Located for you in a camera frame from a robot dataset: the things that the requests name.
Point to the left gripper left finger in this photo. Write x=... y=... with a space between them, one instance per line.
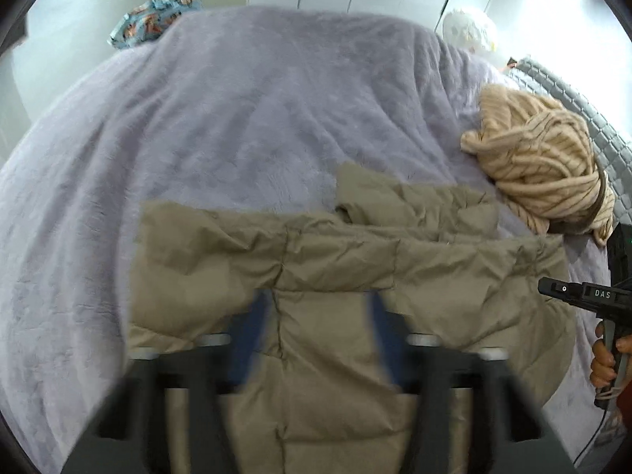
x=128 y=432

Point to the cream striped bundled garment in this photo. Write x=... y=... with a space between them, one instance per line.
x=541 y=158

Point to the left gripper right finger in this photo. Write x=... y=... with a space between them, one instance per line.
x=508 y=432

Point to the olive quilted puffer jacket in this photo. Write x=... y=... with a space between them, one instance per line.
x=318 y=401

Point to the lavender fleece bed blanket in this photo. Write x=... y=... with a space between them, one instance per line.
x=249 y=110

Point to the white floral pillow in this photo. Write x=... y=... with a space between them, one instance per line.
x=469 y=29

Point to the person's right hand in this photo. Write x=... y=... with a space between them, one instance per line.
x=602 y=367

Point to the blue patterned cloth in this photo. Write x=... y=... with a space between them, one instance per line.
x=147 y=22

